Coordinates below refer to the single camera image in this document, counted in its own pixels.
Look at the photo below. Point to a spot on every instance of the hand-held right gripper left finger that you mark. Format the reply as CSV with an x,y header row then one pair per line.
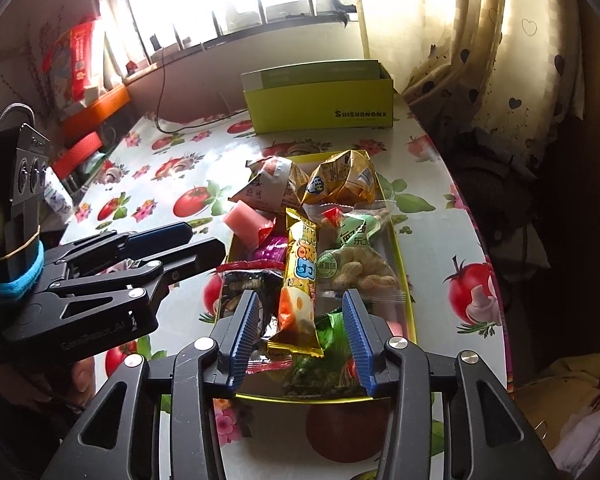
x,y
242,340

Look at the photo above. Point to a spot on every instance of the orange and white snack bag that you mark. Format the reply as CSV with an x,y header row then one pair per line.
x,y
270,180

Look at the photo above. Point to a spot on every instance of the printed blanket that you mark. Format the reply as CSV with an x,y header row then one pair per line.
x,y
570,410

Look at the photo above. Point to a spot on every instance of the yellow snack bag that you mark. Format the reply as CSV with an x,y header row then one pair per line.
x,y
345,175

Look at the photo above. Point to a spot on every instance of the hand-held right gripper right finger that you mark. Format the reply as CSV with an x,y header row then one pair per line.
x,y
360,345

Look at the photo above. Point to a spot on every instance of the fruit print tablecloth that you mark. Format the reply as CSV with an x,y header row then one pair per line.
x,y
430,240

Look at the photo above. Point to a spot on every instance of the purple candy packet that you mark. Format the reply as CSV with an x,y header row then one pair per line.
x,y
270,250

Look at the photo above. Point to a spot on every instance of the red plastic basket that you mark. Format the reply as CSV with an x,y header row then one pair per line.
x,y
80,152

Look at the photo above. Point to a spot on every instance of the yellow cartoon stick packet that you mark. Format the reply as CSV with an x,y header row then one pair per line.
x,y
300,270

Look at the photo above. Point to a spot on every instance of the yellow-green cardboard box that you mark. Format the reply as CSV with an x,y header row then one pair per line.
x,y
320,105

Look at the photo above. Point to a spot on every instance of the black power adapter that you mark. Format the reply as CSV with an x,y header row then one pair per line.
x,y
156,44

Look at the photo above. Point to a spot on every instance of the person's left forearm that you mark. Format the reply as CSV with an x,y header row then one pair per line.
x,y
20,440

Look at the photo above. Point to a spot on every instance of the yellow-green cardboard box tray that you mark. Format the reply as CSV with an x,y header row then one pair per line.
x,y
402,310

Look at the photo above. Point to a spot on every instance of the clear green-label peanut bag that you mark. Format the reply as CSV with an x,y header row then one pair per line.
x,y
355,270

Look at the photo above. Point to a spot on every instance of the red printed package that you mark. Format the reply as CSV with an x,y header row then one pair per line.
x,y
75,60

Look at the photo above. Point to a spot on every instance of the person's left hand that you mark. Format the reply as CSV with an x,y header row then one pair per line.
x,y
82,380

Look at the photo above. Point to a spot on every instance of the pink jelly cup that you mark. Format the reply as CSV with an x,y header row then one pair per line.
x,y
245,220

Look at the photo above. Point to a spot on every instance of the dark cloth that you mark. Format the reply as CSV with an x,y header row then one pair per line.
x,y
495,195

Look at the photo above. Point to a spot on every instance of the green pea snack packet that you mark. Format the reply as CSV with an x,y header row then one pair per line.
x,y
330,340

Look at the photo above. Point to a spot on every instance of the black snack packet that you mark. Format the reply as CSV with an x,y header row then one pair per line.
x,y
250,280

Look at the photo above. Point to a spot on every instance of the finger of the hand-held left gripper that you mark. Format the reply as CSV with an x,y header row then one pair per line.
x,y
160,237
200,255

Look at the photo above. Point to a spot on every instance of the cream heart print curtain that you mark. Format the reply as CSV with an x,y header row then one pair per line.
x,y
480,35

